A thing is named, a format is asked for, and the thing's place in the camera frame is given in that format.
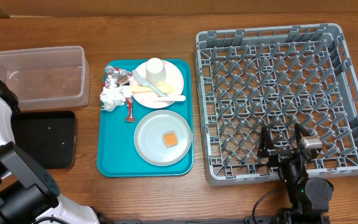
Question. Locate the grey round plate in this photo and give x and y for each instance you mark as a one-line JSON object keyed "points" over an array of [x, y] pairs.
{"points": [[148, 137]]}

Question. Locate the grey dishwasher rack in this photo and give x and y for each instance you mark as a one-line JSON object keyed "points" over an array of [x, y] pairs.
{"points": [[275, 78]]}

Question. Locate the yellow plastic spoon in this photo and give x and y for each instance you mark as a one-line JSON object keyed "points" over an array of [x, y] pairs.
{"points": [[165, 88]]}

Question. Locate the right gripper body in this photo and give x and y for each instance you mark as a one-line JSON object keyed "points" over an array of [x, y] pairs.
{"points": [[275, 155]]}

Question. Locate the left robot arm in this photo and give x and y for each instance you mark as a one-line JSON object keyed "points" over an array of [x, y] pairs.
{"points": [[28, 193]]}

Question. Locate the black plastic tray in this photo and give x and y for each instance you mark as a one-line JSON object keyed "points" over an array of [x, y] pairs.
{"points": [[49, 137]]}

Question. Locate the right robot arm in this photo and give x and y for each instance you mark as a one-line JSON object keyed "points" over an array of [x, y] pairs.
{"points": [[309, 196]]}

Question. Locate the crumpled white napkin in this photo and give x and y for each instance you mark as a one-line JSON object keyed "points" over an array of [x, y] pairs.
{"points": [[113, 97]]}

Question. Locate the pink plastic fork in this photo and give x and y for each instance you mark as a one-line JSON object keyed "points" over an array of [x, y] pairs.
{"points": [[162, 98]]}

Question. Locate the light blue plastic knife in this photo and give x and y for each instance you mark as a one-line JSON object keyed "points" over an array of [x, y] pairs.
{"points": [[144, 82]]}

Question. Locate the white plate with cutlery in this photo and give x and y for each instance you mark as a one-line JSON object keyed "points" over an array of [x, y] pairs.
{"points": [[175, 78]]}

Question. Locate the orange food cube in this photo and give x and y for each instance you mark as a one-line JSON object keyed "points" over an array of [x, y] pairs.
{"points": [[170, 139]]}

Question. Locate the red sauce packet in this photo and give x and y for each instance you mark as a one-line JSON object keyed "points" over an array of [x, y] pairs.
{"points": [[130, 116]]}

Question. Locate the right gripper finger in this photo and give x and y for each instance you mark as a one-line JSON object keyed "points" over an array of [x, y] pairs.
{"points": [[302, 136], [266, 146]]}

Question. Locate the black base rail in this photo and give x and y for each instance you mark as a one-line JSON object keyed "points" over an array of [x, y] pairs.
{"points": [[245, 220]]}

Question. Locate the teal serving tray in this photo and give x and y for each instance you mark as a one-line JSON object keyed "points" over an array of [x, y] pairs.
{"points": [[117, 156]]}

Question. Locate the white paper cup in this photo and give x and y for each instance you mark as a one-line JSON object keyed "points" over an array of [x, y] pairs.
{"points": [[155, 72]]}

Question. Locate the crumpled foil wrapper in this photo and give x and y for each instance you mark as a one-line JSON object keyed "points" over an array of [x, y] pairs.
{"points": [[115, 77]]}

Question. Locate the clear plastic bin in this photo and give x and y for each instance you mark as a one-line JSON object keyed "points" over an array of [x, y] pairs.
{"points": [[47, 78]]}

